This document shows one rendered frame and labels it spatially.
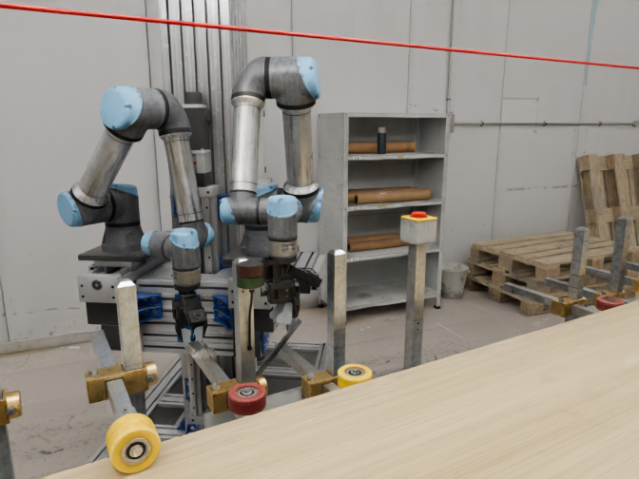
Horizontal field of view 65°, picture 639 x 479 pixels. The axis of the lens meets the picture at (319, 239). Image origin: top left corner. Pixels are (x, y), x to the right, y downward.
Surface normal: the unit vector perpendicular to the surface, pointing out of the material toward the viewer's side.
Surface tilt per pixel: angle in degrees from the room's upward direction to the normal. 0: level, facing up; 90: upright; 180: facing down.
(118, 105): 84
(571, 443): 0
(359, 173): 90
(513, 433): 0
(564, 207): 90
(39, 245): 90
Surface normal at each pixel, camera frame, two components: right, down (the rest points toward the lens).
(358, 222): 0.40, 0.20
